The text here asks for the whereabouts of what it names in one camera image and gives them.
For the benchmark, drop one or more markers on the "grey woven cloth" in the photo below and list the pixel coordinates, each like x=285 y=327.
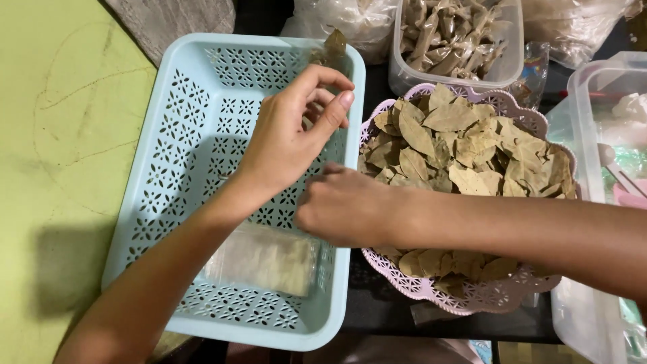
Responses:
x=172 y=23

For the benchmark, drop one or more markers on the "person's right fingers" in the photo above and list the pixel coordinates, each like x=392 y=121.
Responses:
x=309 y=208

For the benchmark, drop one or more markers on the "clear packet with dried leaf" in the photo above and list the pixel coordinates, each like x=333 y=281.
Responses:
x=331 y=48

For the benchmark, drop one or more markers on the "heap of dried bay leaves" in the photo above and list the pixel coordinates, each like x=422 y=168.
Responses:
x=470 y=146

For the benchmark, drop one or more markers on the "small flat clear plastic piece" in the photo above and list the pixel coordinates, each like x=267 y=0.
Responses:
x=434 y=313

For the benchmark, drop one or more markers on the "pink lace-edged plastic basket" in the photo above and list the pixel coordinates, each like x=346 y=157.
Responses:
x=455 y=296

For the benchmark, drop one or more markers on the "large translucent filled plastic bag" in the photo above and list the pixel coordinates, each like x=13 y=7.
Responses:
x=571 y=25

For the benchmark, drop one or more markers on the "light blue perforated plastic basket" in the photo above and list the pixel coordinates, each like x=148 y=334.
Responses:
x=202 y=151

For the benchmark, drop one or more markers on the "small clear colourful printed packet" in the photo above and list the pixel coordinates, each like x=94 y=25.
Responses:
x=530 y=73

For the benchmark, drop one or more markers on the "clear tub of leaf packets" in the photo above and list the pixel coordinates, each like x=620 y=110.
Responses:
x=455 y=40

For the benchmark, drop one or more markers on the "pink plastic object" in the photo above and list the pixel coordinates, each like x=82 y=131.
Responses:
x=632 y=194

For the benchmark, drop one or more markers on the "person's left hand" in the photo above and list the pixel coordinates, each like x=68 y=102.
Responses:
x=283 y=146

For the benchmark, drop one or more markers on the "person's right hand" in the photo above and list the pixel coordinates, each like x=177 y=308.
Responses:
x=343 y=210

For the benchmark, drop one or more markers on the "stack of clear plastic bags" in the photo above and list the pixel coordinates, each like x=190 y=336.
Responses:
x=268 y=258

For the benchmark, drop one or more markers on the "white filled plastic bag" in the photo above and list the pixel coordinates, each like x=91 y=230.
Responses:
x=349 y=23

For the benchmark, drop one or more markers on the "large clear plastic storage box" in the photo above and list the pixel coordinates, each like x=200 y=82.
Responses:
x=601 y=212

